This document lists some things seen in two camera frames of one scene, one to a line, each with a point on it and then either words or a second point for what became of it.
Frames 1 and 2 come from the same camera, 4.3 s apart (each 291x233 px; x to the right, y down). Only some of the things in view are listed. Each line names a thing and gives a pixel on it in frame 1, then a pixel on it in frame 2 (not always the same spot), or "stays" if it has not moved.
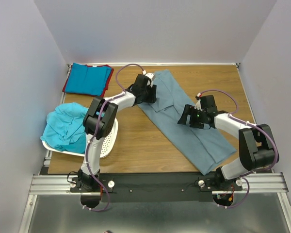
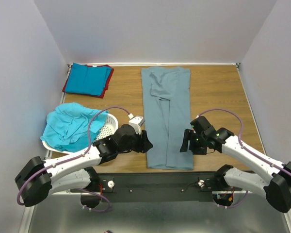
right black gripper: [189, 109] to [188, 135]
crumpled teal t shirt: [64, 129] stays
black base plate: [154, 188] stays
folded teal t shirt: [83, 79] stays
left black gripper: [152, 97] to [144, 144]
